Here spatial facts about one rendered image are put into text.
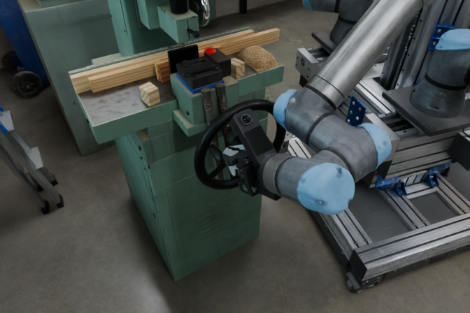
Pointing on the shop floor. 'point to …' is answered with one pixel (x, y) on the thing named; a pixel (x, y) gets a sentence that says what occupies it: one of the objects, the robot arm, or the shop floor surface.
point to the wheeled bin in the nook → (19, 40)
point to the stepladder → (35, 161)
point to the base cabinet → (188, 207)
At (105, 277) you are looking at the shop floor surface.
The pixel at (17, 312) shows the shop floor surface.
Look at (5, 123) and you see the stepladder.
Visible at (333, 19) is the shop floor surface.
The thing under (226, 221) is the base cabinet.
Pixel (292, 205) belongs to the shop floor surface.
